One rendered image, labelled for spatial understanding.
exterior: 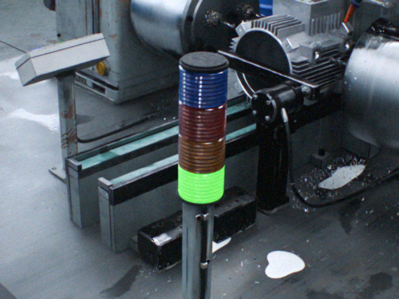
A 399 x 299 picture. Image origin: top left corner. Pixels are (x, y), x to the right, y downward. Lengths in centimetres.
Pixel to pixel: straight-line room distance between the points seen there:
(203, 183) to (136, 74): 91
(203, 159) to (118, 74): 89
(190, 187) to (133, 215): 32
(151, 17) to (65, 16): 33
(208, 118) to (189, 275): 25
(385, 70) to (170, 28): 54
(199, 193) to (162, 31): 74
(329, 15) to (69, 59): 53
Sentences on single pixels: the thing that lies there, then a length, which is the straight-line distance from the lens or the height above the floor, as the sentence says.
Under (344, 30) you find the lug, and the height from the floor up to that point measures 108.
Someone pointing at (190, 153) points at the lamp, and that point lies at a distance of 90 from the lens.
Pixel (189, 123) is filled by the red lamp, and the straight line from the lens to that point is 89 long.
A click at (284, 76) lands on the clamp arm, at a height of 103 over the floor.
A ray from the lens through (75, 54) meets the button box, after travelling 138.
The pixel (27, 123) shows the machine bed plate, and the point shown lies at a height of 80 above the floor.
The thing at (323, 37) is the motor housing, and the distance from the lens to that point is 148.
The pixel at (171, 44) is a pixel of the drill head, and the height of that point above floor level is 100.
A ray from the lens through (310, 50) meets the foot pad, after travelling 140.
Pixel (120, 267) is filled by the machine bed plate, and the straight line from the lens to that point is 122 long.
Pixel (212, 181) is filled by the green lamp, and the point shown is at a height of 106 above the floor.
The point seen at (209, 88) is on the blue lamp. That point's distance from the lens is 87.
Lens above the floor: 152
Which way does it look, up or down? 27 degrees down
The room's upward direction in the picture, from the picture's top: 1 degrees clockwise
